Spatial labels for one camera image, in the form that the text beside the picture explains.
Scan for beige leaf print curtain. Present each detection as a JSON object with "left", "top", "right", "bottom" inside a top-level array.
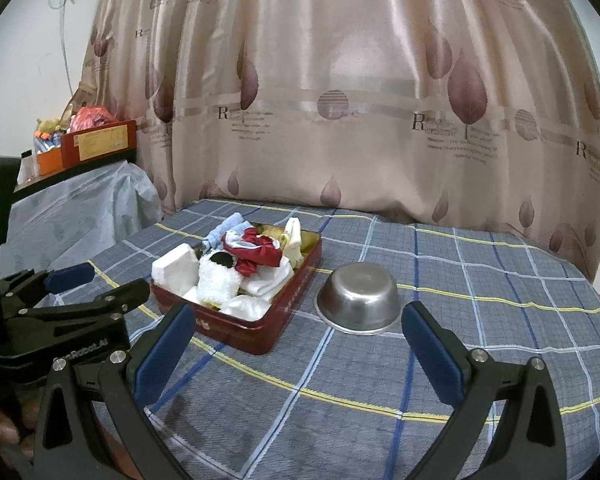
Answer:
[{"left": 80, "top": 0, "right": 600, "bottom": 281}]

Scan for hanging wall cable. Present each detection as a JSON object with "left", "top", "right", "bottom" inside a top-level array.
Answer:
[{"left": 47, "top": 0, "right": 82, "bottom": 97}]

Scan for red striped cloth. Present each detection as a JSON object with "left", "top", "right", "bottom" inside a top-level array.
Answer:
[{"left": 223, "top": 226, "right": 285, "bottom": 277}]

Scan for steel bowl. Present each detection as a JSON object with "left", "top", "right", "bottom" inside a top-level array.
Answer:
[{"left": 314, "top": 261, "right": 402, "bottom": 337}]

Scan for small bottles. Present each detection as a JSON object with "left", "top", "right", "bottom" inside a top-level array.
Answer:
[{"left": 34, "top": 130, "right": 64, "bottom": 154}]

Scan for grey plaid cloth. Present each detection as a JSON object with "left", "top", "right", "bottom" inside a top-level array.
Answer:
[{"left": 0, "top": 197, "right": 600, "bottom": 480}]

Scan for brown labelled cardboard box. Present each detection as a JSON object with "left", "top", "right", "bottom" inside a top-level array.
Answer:
[{"left": 60, "top": 119, "right": 137, "bottom": 168}]

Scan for red tin box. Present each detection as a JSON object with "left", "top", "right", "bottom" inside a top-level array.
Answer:
[{"left": 150, "top": 222, "right": 323, "bottom": 357}]

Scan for red plastic bag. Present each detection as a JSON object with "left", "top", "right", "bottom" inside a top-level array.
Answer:
[{"left": 70, "top": 106, "right": 119, "bottom": 134}]

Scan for dark side table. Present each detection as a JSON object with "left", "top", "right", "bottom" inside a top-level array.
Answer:
[{"left": 14, "top": 149, "right": 142, "bottom": 194}]

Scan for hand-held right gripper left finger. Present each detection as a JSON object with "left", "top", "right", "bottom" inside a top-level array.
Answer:
[{"left": 32, "top": 302, "right": 197, "bottom": 480}]

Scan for clear plastic sheet cover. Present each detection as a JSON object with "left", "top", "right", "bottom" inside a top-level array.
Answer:
[{"left": 5, "top": 160, "right": 163, "bottom": 267}]

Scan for light blue towel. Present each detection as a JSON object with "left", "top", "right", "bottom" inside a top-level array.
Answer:
[{"left": 202, "top": 212, "right": 253, "bottom": 253}]

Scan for small orange box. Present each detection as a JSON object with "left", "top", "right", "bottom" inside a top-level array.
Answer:
[{"left": 36, "top": 145, "right": 66, "bottom": 176}]

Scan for white towel cloth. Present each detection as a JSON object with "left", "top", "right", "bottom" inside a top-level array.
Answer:
[{"left": 240, "top": 260, "right": 293, "bottom": 297}]

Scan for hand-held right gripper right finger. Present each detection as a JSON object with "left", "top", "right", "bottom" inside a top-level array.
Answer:
[{"left": 401, "top": 301, "right": 567, "bottom": 480}]

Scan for white yellow glove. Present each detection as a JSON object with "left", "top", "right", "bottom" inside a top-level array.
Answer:
[{"left": 280, "top": 217, "right": 303, "bottom": 267}]

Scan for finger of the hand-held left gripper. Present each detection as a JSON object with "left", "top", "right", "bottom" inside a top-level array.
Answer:
[
  {"left": 0, "top": 261, "right": 98, "bottom": 307},
  {"left": 17, "top": 279, "right": 151, "bottom": 328}
]

